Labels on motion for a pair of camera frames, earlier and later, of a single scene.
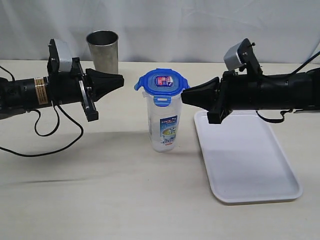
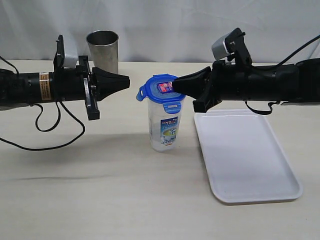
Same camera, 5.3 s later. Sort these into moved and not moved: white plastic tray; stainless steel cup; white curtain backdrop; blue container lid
Moved: blue container lid
Not moved: stainless steel cup; white plastic tray; white curtain backdrop
